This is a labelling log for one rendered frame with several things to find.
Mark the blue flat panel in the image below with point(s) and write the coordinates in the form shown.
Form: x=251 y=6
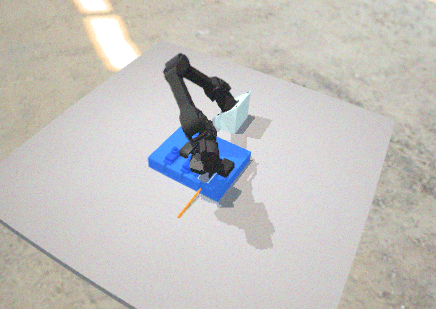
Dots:
x=166 y=160

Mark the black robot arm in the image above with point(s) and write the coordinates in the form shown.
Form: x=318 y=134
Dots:
x=191 y=118

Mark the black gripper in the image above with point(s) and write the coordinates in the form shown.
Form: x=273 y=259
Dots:
x=223 y=168

